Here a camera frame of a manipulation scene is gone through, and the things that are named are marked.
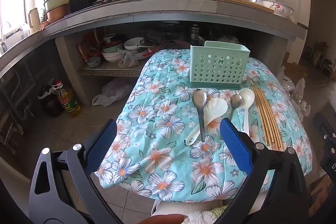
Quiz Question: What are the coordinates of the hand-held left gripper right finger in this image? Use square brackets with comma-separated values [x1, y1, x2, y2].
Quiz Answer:
[215, 118, 311, 224]

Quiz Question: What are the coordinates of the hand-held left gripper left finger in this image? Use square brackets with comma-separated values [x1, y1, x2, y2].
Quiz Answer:
[29, 119, 117, 224]

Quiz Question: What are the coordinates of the bundle of wooden chopsticks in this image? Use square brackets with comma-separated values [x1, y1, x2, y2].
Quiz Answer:
[251, 84, 284, 151]

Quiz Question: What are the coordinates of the white shell-shaped rice scoop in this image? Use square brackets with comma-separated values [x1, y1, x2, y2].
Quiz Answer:
[184, 98, 228, 146]

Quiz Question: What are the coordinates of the small metal spoon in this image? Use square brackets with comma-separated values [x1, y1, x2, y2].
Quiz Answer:
[228, 94, 242, 122]

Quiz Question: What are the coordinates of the white plastic soup ladle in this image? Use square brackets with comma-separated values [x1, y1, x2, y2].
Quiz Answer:
[238, 88, 256, 136]

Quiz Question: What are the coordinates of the large metal spoon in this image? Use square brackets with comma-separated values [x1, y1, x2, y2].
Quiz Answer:
[192, 89, 208, 143]

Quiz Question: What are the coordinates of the green perforated utensil holder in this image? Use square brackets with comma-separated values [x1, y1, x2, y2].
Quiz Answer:
[188, 41, 250, 90]

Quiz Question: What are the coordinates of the person's left hand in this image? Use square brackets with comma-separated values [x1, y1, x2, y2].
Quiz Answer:
[138, 214, 185, 224]

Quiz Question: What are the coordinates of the pile of plastic bags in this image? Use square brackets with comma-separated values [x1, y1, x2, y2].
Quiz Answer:
[278, 74, 311, 117]

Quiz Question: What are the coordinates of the cooking oil bottle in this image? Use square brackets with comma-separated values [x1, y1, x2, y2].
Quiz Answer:
[52, 80, 82, 117]

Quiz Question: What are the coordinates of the white plastic bag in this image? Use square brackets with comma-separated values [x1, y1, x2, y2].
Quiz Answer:
[92, 80, 135, 107]

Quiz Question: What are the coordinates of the floral turquoise blanket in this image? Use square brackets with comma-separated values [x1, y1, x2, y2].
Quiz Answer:
[94, 48, 314, 201]

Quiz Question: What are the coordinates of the dark plastic jug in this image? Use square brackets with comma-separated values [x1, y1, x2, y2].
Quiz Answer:
[37, 84, 65, 117]

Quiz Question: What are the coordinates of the metal shelf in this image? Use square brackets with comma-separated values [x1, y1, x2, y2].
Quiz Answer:
[78, 60, 147, 77]

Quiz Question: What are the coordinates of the cardboard box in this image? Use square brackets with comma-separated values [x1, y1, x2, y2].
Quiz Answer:
[282, 52, 307, 83]

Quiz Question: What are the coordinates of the white fleece robe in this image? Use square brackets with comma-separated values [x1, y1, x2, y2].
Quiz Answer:
[188, 207, 225, 224]

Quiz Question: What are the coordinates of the small blue bowl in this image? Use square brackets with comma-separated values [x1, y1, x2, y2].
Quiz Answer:
[87, 56, 101, 68]

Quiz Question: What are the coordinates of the clear plastic bag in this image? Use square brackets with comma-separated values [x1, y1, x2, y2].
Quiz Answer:
[117, 49, 139, 69]

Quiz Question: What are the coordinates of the stack of ceramic bowls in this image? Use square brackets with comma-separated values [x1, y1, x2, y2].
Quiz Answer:
[102, 34, 125, 63]

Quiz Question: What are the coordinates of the red plastic bag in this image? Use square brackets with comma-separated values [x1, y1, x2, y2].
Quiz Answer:
[77, 32, 103, 62]

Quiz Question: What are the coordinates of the stack of white plates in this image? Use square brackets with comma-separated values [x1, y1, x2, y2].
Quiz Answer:
[123, 37, 158, 59]

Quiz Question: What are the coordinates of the brown cooking pot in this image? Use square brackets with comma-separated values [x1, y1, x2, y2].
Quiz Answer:
[46, 4, 71, 24]

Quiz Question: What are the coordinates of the floral enamel basin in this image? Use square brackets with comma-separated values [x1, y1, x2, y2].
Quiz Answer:
[261, 0, 295, 18]

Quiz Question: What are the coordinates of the white mug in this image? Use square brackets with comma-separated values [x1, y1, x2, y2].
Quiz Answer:
[28, 7, 40, 35]

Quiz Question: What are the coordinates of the wooden cutting board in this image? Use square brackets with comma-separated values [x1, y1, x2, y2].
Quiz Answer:
[184, 0, 275, 14]

